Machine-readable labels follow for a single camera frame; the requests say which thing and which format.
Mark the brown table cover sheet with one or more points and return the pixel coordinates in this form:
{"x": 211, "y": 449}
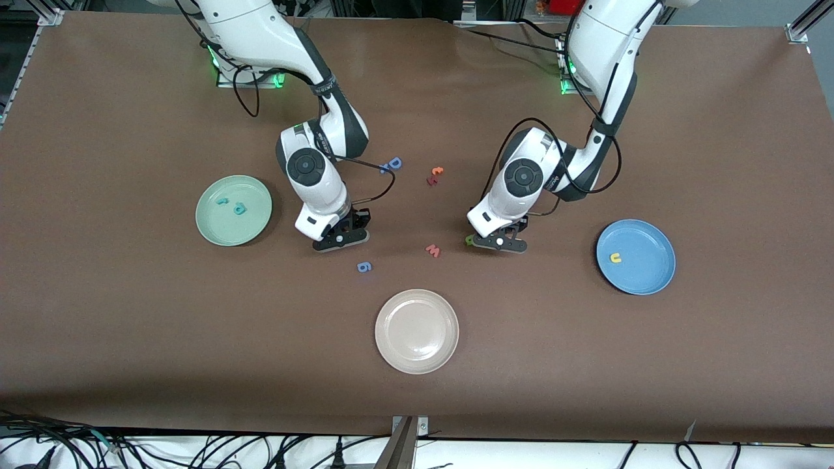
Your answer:
{"x": 195, "y": 326}

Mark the silver metal bracket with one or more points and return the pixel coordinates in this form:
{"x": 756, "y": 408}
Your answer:
{"x": 423, "y": 426}

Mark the blue foam letter D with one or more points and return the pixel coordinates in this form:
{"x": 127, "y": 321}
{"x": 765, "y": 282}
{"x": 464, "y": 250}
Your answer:
{"x": 395, "y": 163}

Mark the beige plate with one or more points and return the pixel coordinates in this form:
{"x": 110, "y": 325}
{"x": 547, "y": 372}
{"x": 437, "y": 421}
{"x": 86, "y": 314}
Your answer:
{"x": 416, "y": 331}

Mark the aluminium frame rail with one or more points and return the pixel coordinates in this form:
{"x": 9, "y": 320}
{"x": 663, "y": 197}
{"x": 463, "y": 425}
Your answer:
{"x": 49, "y": 17}
{"x": 798, "y": 32}

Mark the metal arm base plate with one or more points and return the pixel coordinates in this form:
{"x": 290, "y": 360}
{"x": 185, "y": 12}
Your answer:
{"x": 228, "y": 83}
{"x": 563, "y": 78}

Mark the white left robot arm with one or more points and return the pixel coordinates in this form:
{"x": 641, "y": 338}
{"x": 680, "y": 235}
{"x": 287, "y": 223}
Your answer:
{"x": 524, "y": 176}

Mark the white tape scrap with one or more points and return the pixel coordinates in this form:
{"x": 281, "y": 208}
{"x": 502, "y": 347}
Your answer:
{"x": 690, "y": 431}

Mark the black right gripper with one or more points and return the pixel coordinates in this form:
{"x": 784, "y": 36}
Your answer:
{"x": 358, "y": 219}

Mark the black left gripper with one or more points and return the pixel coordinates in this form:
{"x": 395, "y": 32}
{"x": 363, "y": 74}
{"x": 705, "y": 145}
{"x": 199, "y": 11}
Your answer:
{"x": 519, "y": 226}

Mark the light green plate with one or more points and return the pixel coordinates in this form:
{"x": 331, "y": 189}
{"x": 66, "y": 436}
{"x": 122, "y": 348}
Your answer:
{"x": 251, "y": 225}

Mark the blue plate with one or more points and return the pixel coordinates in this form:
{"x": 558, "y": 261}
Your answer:
{"x": 645, "y": 273}

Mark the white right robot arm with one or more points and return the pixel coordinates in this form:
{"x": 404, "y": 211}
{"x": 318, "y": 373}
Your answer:
{"x": 306, "y": 166}

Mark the pink foam letter w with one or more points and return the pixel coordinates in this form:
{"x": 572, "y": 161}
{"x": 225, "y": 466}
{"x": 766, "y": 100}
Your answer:
{"x": 432, "y": 250}

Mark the red background object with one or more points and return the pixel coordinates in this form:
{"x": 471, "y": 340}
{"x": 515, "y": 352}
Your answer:
{"x": 563, "y": 6}

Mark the grey metal bar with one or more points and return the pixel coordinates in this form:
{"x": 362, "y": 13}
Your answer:
{"x": 397, "y": 449}

